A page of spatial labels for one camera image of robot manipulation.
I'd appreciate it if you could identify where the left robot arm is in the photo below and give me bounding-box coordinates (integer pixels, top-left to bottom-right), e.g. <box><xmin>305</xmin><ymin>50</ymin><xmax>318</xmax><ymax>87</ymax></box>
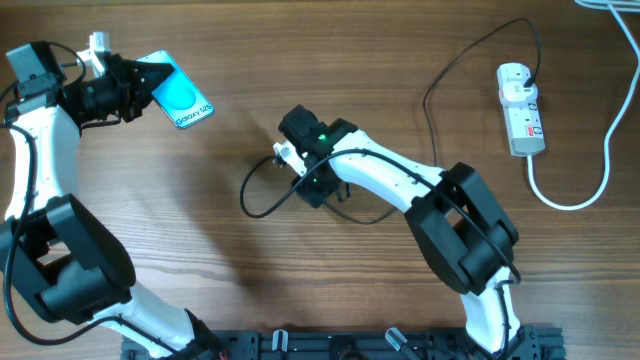
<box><xmin>1</xmin><ymin>33</ymin><xmax>228</xmax><ymax>359</ymax></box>

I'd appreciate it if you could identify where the white power strip cord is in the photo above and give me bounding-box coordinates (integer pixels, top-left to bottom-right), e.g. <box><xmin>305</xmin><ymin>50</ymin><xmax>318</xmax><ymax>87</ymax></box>
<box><xmin>526</xmin><ymin>0</ymin><xmax>640</xmax><ymax>212</ymax></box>

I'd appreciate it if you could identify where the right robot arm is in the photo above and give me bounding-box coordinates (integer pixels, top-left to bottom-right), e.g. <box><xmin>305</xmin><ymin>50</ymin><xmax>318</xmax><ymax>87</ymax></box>
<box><xmin>274</xmin><ymin>105</ymin><xmax>520</xmax><ymax>358</ymax></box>

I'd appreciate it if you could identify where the white power strip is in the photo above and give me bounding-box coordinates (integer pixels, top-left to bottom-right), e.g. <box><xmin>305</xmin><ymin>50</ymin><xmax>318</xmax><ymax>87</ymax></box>
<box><xmin>496</xmin><ymin>63</ymin><xmax>545</xmax><ymax>157</ymax></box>

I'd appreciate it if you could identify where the Galaxy S25 smartphone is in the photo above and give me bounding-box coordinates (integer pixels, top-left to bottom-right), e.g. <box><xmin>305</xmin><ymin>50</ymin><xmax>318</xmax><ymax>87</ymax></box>
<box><xmin>139</xmin><ymin>50</ymin><xmax>215</xmax><ymax>129</ymax></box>

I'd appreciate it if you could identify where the white USB charger plug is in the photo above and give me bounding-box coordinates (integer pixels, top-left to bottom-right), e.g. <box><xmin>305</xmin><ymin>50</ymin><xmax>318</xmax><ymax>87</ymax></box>
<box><xmin>499</xmin><ymin>81</ymin><xmax>538</xmax><ymax>107</ymax></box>

